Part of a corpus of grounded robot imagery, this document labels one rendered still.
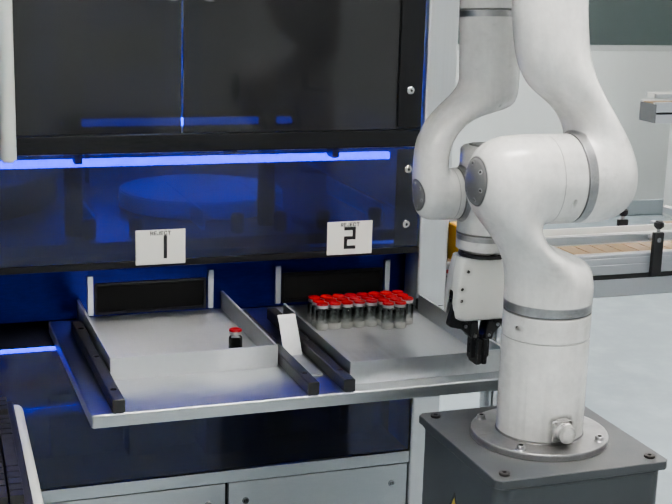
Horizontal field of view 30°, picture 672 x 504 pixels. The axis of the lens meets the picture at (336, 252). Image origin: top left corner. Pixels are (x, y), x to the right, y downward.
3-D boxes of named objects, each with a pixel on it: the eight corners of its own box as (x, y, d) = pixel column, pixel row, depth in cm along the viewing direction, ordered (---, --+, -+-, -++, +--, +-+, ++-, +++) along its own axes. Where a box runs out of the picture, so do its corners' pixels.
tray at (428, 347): (282, 322, 219) (283, 303, 218) (419, 312, 228) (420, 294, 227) (349, 384, 188) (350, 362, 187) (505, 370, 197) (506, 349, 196)
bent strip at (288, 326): (276, 349, 204) (277, 314, 203) (294, 347, 205) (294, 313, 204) (304, 376, 191) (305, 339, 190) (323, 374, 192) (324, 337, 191)
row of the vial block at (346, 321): (313, 327, 216) (314, 301, 215) (409, 320, 222) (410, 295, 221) (317, 331, 214) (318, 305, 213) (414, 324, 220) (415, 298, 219)
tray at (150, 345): (77, 319, 218) (76, 299, 217) (222, 309, 226) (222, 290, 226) (110, 380, 187) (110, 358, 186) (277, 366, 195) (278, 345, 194)
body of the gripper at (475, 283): (502, 238, 193) (498, 308, 196) (442, 241, 190) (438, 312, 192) (525, 249, 186) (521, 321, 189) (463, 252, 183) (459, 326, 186)
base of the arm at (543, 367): (634, 454, 170) (646, 322, 165) (508, 469, 163) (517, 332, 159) (564, 407, 187) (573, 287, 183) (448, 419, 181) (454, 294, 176)
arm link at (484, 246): (499, 224, 193) (498, 243, 194) (447, 227, 190) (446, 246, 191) (525, 236, 185) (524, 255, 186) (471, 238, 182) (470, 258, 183)
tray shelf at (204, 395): (48, 331, 217) (48, 321, 216) (420, 305, 240) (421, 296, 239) (91, 428, 173) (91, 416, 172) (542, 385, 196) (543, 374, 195)
